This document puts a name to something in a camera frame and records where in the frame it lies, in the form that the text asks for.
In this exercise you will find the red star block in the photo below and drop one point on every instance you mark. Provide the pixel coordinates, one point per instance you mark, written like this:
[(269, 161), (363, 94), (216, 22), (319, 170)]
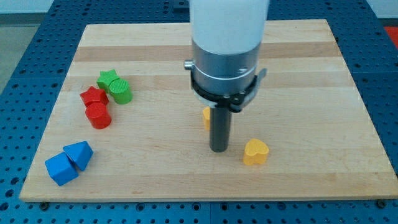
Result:
[(94, 95)]

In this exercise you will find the green cylinder block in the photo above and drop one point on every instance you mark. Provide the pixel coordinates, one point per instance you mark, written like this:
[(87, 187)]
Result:
[(120, 91)]

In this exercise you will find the wooden board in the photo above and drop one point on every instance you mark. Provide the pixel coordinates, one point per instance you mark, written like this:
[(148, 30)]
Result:
[(322, 142)]

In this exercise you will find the yellow hexagon block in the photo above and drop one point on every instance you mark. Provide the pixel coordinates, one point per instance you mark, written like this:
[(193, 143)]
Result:
[(206, 117)]

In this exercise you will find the blue cube block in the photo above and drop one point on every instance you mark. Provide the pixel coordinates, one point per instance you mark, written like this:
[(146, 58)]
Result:
[(61, 169)]

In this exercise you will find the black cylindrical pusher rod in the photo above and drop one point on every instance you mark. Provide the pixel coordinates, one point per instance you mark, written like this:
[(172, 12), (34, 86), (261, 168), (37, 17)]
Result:
[(220, 125)]

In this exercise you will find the red cylinder block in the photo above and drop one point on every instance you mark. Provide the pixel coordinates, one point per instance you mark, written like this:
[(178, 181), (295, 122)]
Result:
[(98, 116)]

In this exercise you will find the green star block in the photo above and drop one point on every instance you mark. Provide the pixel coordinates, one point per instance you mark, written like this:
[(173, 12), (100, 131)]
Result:
[(106, 78)]

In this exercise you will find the yellow heart block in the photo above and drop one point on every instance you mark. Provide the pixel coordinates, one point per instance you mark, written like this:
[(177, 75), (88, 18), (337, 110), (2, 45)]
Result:
[(255, 152)]

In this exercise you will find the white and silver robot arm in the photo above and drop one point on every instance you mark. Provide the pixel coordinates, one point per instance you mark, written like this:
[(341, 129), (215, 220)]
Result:
[(226, 40)]

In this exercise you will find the blue triangle block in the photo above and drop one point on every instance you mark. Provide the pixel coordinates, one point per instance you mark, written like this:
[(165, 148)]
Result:
[(79, 153)]

